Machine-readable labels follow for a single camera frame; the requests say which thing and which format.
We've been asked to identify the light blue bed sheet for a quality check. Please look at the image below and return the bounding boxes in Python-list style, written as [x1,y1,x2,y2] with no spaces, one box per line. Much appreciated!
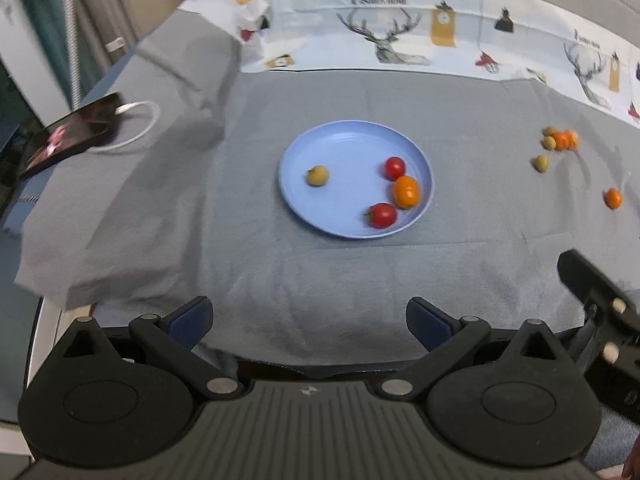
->
[0,192,45,237]

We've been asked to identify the teal curtain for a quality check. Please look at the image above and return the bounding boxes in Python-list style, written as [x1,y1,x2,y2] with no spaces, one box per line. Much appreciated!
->
[10,0,83,96]

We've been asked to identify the white deer printed cloth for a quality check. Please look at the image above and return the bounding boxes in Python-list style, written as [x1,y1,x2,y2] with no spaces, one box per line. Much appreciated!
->
[180,0,640,126]

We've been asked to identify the white window frame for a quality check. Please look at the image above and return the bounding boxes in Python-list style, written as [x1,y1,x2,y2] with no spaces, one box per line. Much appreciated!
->
[0,0,71,121]

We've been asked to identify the black smartphone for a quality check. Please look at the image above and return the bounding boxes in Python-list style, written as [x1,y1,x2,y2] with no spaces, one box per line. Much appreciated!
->
[20,92,123,181]

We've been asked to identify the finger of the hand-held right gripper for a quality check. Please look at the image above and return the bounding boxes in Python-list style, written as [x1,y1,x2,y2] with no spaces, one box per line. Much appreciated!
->
[557,249,640,371]

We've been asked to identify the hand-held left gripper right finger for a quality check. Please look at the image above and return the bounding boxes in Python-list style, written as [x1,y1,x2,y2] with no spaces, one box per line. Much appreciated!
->
[377,296,568,402]

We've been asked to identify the grey bed sheet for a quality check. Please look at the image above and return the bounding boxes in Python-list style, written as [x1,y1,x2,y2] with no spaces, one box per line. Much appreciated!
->
[10,0,640,411]

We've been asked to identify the blue plastic plate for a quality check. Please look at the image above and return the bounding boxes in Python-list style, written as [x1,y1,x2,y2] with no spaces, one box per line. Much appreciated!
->
[278,120,435,238]

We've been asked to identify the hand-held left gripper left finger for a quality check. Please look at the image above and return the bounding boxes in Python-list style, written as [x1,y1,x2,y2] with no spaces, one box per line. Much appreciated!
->
[60,296,246,401]

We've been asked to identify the white charging cable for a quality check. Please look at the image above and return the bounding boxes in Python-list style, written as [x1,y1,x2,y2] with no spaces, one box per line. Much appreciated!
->
[92,101,161,153]

